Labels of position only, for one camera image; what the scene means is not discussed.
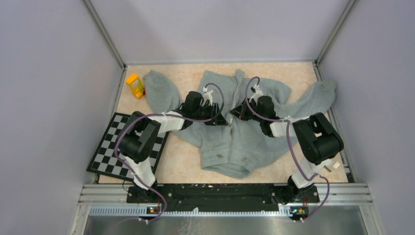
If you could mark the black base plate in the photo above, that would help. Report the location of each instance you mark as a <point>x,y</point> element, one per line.
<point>223,197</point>

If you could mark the black white checkerboard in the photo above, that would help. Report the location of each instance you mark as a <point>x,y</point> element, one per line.
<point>105,163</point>

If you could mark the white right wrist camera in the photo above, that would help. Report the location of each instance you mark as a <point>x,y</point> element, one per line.
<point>257,93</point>

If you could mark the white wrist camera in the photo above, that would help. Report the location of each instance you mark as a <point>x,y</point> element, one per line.
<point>257,93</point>
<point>207,96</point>

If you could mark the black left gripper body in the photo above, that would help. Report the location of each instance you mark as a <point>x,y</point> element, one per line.
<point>206,112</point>

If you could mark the yellow toy block frame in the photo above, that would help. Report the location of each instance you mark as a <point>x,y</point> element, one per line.
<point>136,86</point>

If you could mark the white small card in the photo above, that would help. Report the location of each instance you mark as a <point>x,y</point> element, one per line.
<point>332,165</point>

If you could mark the aluminium front rail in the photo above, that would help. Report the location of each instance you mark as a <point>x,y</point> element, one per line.
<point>105,199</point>

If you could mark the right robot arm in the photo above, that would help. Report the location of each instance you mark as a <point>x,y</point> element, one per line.
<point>312,141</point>

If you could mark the grey zip-up jacket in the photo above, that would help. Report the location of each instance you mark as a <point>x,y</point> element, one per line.
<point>237,150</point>

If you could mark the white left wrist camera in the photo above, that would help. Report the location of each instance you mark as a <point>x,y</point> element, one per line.
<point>207,96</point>

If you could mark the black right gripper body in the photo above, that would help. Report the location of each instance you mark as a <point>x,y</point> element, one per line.
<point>249,114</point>

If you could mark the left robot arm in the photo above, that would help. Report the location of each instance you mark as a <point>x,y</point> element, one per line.
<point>136,140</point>

